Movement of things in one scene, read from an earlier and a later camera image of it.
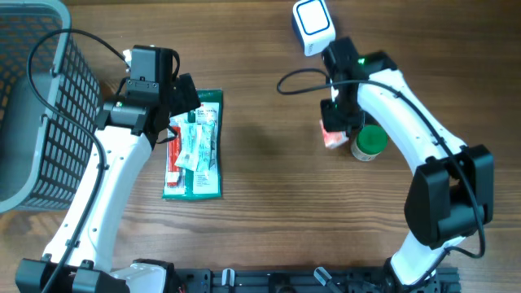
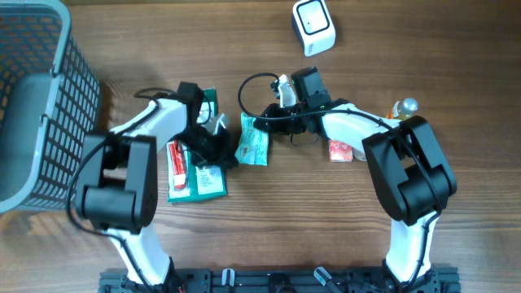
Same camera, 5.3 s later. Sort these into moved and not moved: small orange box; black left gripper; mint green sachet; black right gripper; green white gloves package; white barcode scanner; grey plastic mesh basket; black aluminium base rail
Moved: black left gripper; small orange box; black right gripper; mint green sachet
Not moved: white barcode scanner; grey plastic mesh basket; black aluminium base rail; green white gloves package
